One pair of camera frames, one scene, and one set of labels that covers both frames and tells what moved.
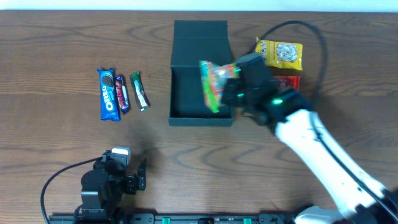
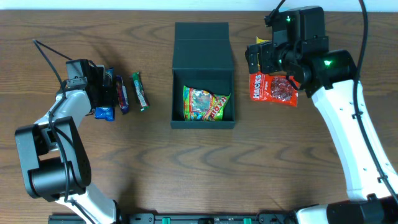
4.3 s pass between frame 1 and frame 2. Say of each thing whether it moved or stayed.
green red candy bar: stayed
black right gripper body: moved
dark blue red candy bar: stayed
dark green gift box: stayed
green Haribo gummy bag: moved
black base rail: stayed
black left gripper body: moved
